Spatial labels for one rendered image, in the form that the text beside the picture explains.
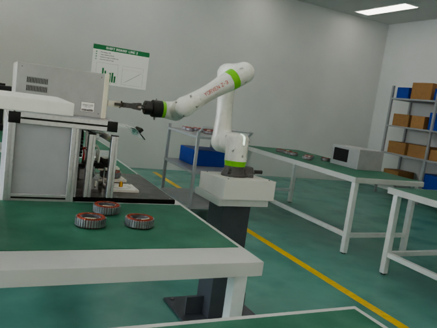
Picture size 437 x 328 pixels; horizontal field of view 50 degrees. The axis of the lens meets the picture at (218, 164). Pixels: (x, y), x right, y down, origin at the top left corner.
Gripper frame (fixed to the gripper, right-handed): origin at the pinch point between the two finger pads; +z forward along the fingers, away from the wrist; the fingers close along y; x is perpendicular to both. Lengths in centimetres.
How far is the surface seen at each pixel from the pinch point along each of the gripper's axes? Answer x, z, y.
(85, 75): 11.9, 20.4, -29.0
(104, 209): -41, 14, -63
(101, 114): -4.6, 11.6, -29.1
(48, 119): -8, 36, -43
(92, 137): -14.7, 17.1, -40.3
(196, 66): 66, -250, 512
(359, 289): -119, -204, 11
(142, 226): -42, 4, -83
